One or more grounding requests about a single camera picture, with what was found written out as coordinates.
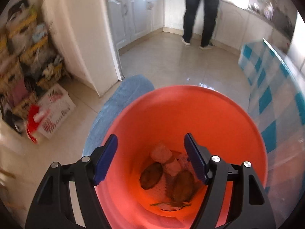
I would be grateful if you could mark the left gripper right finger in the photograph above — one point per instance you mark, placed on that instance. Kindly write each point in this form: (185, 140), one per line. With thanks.
(249, 205)

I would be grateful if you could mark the blue white snack bag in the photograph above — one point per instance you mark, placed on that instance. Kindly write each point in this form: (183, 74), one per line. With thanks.
(171, 206)

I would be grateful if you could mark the blue floor mat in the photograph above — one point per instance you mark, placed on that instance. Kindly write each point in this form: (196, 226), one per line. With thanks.
(129, 90)

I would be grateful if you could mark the white blue plastic bottle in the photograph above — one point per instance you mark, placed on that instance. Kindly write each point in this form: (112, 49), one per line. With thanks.
(167, 159)

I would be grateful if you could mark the white refrigerator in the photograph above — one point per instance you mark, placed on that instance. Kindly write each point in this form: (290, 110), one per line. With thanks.
(81, 32)

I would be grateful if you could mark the blue white checkered tablecloth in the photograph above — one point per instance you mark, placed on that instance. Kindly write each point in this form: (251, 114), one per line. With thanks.
(276, 105)

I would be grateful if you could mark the orange plastic trash bucket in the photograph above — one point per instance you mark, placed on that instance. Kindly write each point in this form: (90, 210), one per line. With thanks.
(163, 117)

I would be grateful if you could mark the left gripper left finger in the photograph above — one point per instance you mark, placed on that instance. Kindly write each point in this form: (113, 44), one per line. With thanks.
(51, 206)

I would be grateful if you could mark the white lower kitchen cabinets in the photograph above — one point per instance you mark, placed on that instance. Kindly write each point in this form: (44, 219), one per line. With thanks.
(135, 19)

